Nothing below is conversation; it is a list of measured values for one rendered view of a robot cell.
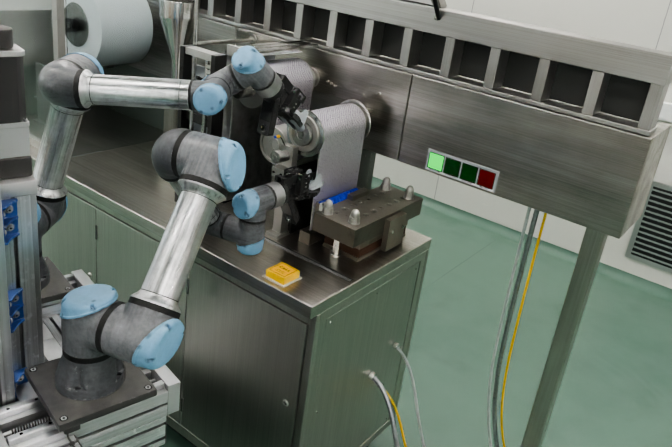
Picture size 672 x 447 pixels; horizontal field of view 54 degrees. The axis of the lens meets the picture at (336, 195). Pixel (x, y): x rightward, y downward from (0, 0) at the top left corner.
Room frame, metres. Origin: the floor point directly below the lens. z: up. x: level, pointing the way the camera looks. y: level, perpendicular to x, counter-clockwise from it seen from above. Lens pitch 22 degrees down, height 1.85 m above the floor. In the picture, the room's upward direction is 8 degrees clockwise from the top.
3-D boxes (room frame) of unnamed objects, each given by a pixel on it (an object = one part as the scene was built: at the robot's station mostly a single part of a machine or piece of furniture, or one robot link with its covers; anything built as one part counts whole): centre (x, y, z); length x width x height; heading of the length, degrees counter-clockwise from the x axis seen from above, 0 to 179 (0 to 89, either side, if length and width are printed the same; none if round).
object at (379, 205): (1.98, -0.12, 1.00); 0.40 x 0.16 x 0.06; 146
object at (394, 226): (1.94, -0.20, 0.96); 0.10 x 0.03 x 0.11; 146
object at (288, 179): (1.82, 0.14, 1.12); 0.12 x 0.08 x 0.09; 146
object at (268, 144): (2.11, 0.15, 1.17); 0.26 x 0.12 x 0.12; 146
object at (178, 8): (2.44, 0.66, 1.50); 0.14 x 0.14 x 0.06
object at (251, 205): (1.68, 0.23, 1.11); 0.11 x 0.08 x 0.09; 146
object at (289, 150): (1.93, 0.17, 1.05); 0.06 x 0.05 x 0.31; 146
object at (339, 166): (2.01, 0.00, 1.12); 0.23 x 0.01 x 0.18; 146
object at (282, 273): (1.66, 0.12, 0.91); 0.07 x 0.07 x 0.02; 56
